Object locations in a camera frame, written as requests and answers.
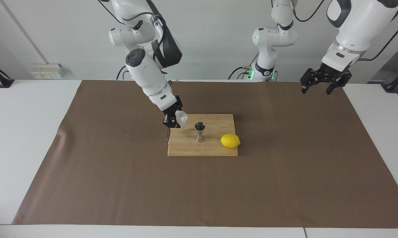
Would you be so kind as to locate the yellow lemon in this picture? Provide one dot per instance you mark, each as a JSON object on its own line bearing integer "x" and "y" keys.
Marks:
{"x": 230, "y": 140}

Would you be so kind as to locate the black clamp stand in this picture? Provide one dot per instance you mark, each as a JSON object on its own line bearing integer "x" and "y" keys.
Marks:
{"x": 392, "y": 86}
{"x": 5, "y": 82}

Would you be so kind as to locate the wooden cutting board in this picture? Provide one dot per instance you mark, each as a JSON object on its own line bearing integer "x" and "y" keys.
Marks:
{"x": 212, "y": 145}

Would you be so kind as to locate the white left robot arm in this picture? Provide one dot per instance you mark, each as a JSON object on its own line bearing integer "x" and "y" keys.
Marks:
{"x": 271, "y": 36}

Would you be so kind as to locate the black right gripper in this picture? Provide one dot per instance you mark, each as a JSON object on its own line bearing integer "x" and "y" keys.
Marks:
{"x": 174, "y": 107}

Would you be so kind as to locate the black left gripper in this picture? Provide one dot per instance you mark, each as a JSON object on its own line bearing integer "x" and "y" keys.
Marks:
{"x": 329, "y": 73}

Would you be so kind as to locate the white wall power outlet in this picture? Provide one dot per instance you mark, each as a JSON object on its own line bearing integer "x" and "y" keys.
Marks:
{"x": 48, "y": 71}

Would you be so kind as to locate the clear textured glass cup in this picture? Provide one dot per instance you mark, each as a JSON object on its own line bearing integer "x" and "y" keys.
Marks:
{"x": 183, "y": 118}

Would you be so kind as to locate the steel cocktail jigger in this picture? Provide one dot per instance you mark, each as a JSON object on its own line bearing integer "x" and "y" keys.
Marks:
{"x": 200, "y": 137}

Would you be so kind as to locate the brown table mat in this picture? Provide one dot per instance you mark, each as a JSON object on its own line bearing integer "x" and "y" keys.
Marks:
{"x": 119, "y": 185}

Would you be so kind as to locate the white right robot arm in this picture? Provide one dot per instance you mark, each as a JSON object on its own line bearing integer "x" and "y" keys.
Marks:
{"x": 146, "y": 72}

